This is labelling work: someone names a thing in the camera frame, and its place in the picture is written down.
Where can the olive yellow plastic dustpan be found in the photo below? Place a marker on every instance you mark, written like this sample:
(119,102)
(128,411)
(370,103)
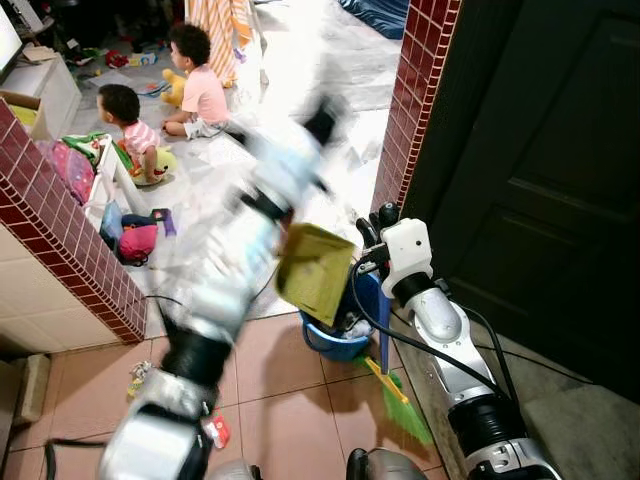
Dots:
(315,272)

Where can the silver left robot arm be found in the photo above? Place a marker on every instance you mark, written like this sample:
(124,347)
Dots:
(225,270)

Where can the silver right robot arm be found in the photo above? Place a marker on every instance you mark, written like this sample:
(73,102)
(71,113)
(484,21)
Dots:
(445,330)

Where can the blue plastic bucket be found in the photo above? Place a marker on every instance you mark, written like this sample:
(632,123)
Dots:
(335,342)

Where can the child in pink shirt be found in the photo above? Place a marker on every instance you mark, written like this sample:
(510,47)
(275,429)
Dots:
(205,95)

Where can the dark blue cloth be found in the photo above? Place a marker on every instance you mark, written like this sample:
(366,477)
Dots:
(378,14)

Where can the orange striped hanging cloth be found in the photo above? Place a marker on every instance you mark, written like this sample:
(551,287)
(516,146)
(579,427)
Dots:
(215,35)

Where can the yellow plush toy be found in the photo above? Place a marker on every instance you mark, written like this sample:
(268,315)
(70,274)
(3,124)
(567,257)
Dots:
(174,88)

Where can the dark panelled door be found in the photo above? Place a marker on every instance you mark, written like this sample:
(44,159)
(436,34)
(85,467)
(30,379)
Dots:
(540,180)

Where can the yellow green ride-on toy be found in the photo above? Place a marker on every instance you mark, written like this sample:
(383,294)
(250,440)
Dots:
(163,163)

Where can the toddler in striped shirt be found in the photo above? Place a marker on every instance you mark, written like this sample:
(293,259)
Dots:
(135,135)

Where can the grey right robot knee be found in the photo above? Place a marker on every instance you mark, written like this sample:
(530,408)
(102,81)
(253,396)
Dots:
(385,465)

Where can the grey robot knee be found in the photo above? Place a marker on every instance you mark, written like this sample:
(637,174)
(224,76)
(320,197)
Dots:
(232,471)
(385,465)

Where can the pink and blue backpack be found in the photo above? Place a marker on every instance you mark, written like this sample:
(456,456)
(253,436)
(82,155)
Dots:
(138,240)

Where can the white storage rack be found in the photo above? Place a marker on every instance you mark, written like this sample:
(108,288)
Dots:
(112,185)

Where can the red white snack wrapper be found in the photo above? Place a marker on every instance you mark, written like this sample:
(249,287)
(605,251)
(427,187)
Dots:
(217,431)

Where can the pink mesh bag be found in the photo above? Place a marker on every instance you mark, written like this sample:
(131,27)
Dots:
(72,170)

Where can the grey left robot knee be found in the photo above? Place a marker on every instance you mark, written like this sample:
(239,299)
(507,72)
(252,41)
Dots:
(232,471)

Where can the crumpled colourful snack wrapper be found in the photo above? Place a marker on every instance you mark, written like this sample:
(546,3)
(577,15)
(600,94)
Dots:
(138,378)

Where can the white low cabinet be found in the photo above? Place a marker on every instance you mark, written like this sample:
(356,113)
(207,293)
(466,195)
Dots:
(45,95)

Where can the wooden block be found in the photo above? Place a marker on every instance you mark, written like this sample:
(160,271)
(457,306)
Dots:
(30,388)

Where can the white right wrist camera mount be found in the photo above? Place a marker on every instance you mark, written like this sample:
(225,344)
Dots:
(407,250)

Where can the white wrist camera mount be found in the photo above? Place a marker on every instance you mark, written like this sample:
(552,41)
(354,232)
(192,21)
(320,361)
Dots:
(288,165)
(407,250)

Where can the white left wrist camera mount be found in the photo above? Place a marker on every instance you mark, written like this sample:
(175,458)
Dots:
(288,165)

